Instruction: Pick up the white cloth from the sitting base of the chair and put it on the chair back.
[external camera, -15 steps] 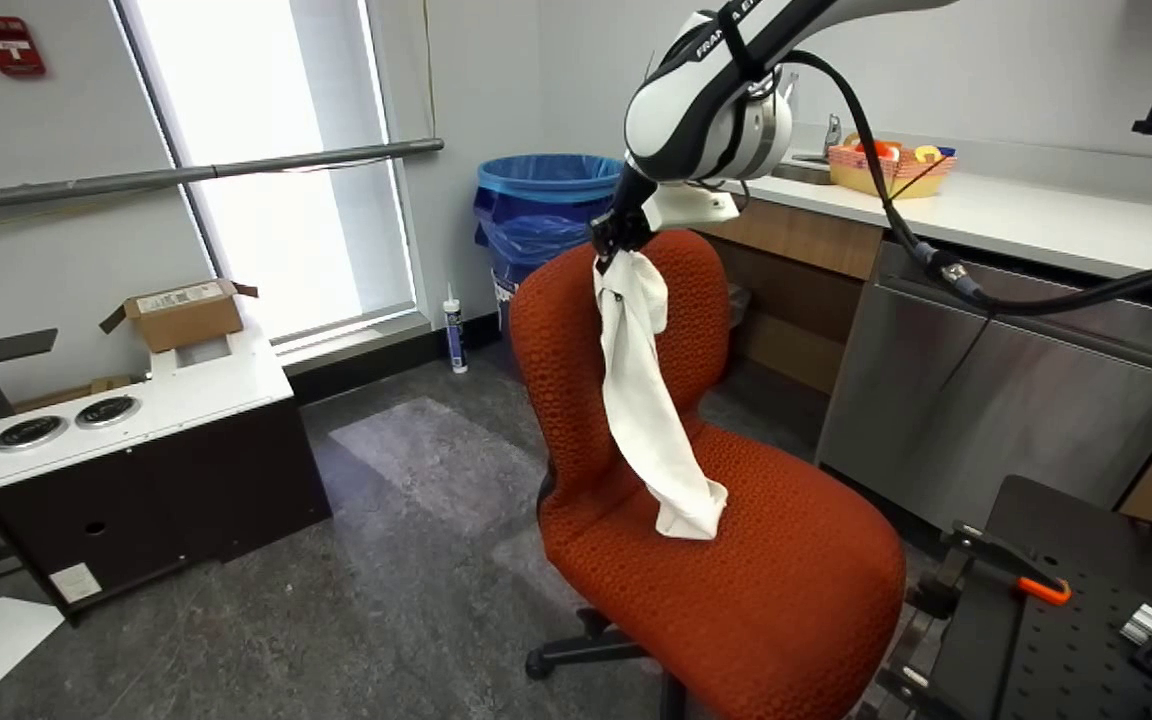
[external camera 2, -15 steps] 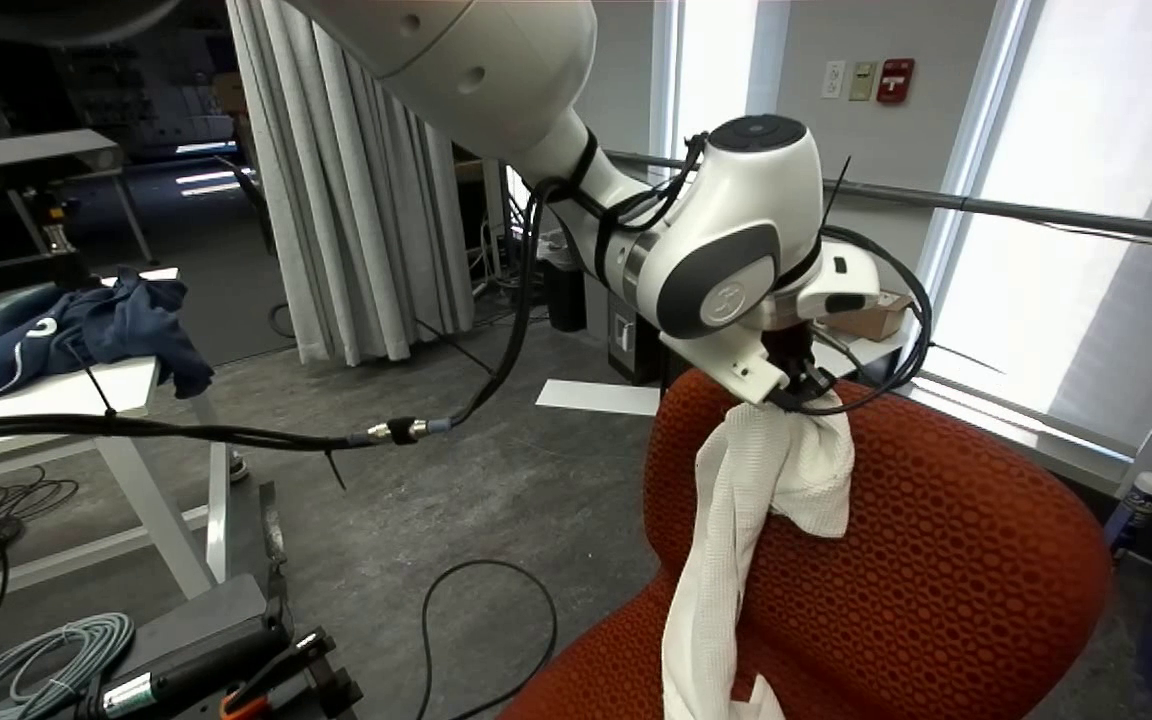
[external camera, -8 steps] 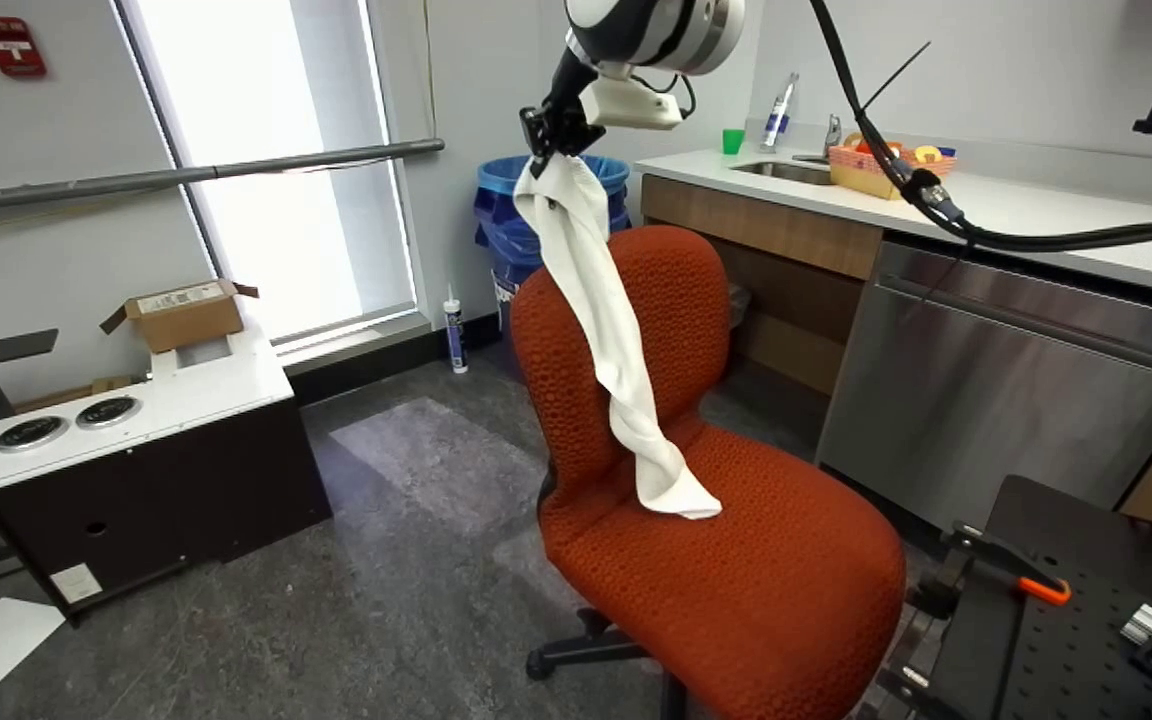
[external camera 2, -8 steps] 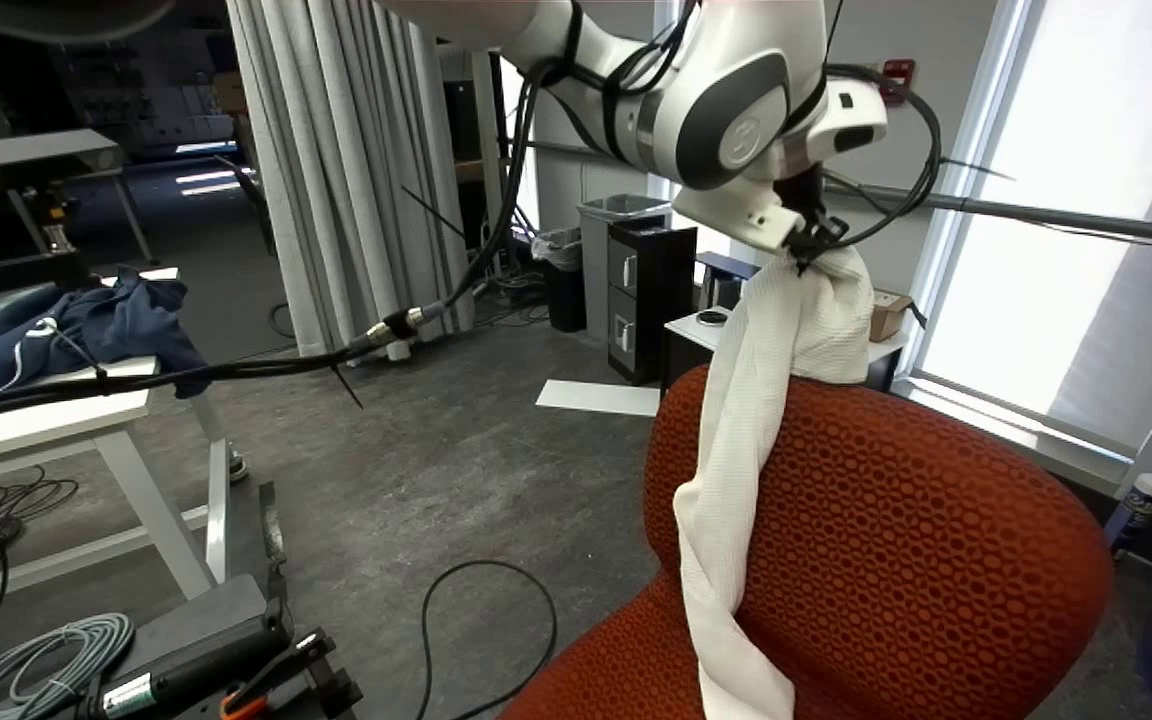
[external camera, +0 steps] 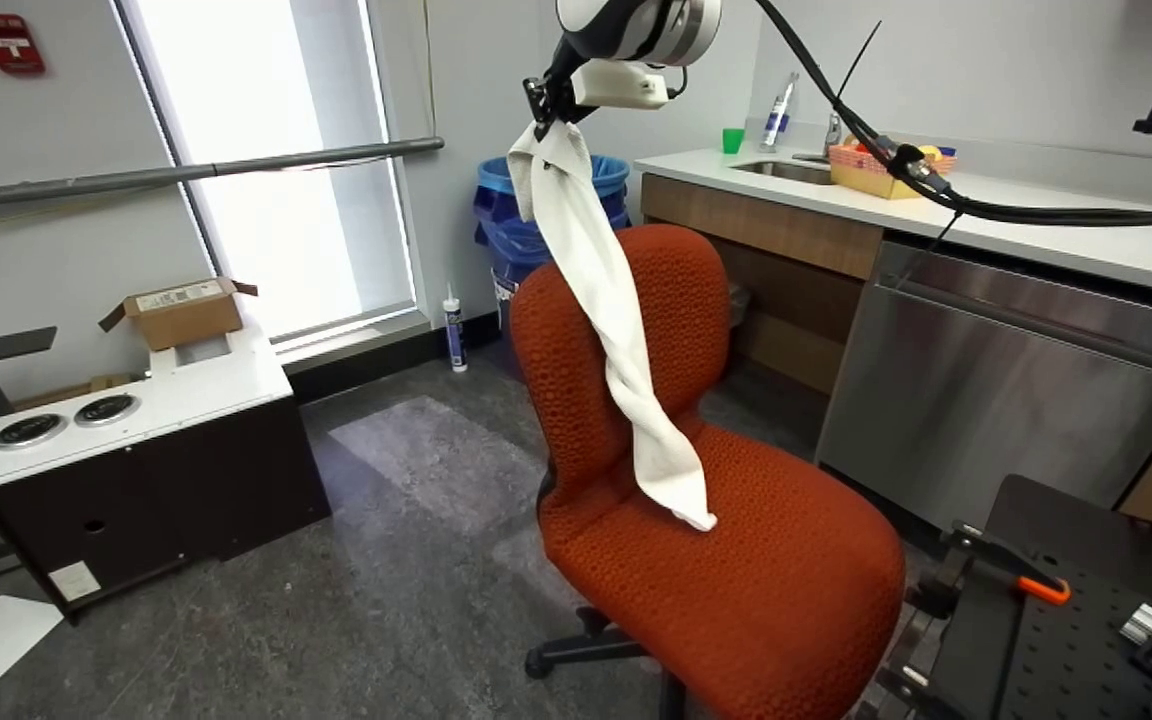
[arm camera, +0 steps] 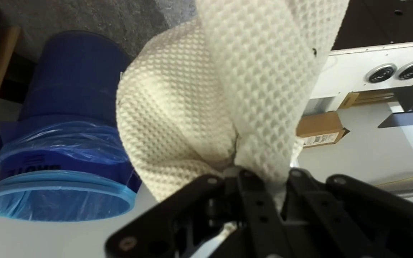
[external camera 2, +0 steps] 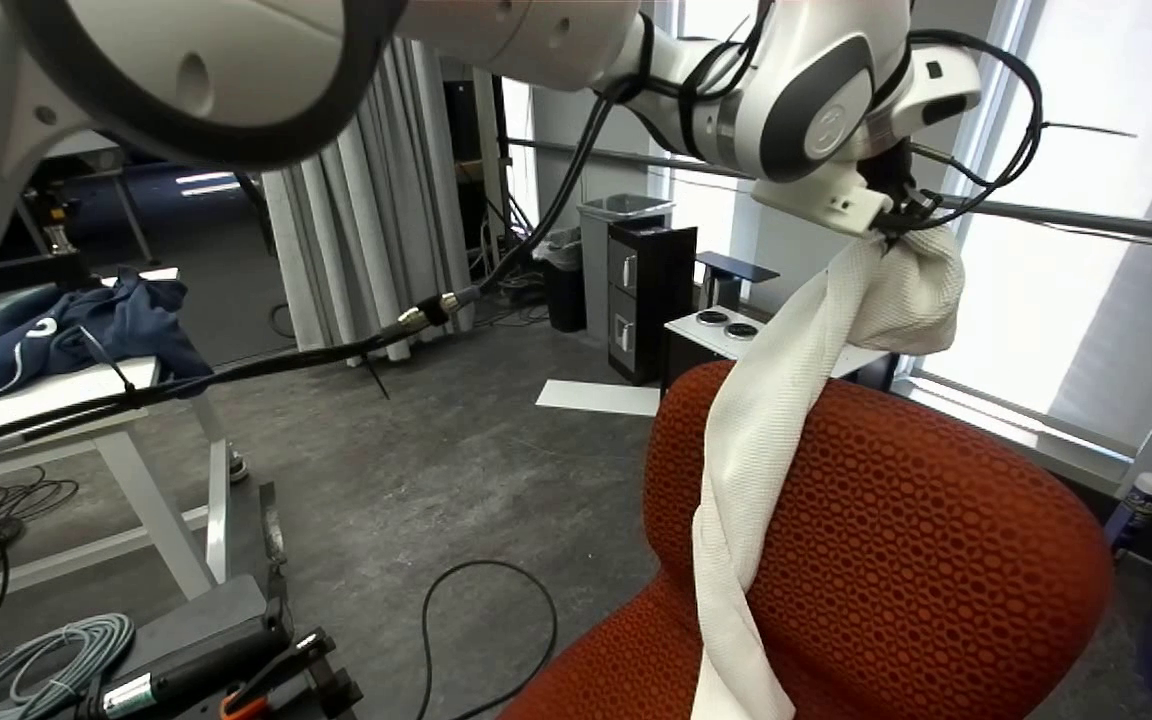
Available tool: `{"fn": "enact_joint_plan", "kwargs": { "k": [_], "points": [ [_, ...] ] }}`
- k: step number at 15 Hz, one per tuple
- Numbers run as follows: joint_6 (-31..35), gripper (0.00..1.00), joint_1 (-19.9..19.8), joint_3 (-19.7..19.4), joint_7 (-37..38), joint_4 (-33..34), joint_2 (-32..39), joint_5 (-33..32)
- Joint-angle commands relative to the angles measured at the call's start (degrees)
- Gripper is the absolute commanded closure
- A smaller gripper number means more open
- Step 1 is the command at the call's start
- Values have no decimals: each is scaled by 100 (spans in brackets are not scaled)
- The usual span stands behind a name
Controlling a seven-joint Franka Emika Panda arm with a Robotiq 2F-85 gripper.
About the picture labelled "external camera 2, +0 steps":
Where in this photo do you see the blue garment on table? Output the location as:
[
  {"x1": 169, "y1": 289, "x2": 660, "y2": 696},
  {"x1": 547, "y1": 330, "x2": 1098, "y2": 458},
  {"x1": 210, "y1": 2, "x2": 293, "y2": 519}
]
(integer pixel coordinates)
[{"x1": 0, "y1": 277, "x2": 210, "y2": 395}]

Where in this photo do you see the teal coiled cable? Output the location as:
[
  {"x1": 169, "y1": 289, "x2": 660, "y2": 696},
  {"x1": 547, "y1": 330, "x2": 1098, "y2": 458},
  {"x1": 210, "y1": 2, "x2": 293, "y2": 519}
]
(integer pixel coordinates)
[{"x1": 0, "y1": 608, "x2": 135, "y2": 720}]

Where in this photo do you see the white cloth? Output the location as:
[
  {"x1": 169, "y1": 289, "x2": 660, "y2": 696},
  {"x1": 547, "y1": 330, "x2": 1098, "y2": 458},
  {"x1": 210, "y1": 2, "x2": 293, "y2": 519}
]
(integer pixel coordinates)
[{"x1": 687, "y1": 226, "x2": 962, "y2": 720}]

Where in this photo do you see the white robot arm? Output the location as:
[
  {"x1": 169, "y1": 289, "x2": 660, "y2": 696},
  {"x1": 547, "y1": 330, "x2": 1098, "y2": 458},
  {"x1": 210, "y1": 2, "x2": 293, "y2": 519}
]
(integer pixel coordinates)
[{"x1": 0, "y1": 0, "x2": 982, "y2": 237}]

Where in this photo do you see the red office chair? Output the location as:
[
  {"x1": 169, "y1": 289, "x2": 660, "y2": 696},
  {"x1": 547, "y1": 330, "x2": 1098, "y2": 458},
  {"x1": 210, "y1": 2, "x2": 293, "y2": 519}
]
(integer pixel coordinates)
[{"x1": 504, "y1": 364, "x2": 1112, "y2": 720}]

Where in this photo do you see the black hanging cable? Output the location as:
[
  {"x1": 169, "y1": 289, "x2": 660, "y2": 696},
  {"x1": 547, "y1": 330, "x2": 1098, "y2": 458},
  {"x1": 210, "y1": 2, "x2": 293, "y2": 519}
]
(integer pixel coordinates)
[{"x1": 0, "y1": 23, "x2": 1049, "y2": 470}]

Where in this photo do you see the grey curtain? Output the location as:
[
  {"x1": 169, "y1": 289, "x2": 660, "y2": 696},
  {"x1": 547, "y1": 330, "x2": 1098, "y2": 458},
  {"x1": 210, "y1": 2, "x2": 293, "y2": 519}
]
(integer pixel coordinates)
[{"x1": 258, "y1": 40, "x2": 473, "y2": 350}]

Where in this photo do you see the black cable on floor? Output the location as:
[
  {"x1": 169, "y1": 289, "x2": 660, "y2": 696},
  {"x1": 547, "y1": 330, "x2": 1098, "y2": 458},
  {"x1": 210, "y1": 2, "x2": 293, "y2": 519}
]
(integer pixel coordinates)
[{"x1": 412, "y1": 554, "x2": 565, "y2": 720}]

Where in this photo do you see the white floor board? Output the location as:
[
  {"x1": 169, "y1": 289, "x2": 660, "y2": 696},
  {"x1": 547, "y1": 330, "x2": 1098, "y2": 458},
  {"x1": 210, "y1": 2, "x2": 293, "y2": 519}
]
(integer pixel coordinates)
[{"x1": 537, "y1": 378, "x2": 660, "y2": 420}]

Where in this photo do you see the white folding table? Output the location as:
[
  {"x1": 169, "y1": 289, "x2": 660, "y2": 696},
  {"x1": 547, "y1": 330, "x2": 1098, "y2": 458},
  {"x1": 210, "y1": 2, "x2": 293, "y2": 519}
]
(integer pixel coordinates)
[{"x1": 0, "y1": 264, "x2": 229, "y2": 614}]

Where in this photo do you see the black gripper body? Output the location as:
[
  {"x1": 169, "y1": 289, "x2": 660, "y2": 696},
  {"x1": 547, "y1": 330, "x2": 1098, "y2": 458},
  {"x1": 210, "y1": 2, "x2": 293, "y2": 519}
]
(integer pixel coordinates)
[{"x1": 860, "y1": 141, "x2": 942, "y2": 247}]

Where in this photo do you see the clamp with orange handle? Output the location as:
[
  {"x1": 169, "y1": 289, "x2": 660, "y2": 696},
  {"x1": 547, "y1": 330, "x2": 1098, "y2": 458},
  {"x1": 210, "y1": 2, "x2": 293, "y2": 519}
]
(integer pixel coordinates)
[{"x1": 221, "y1": 628, "x2": 365, "y2": 720}]

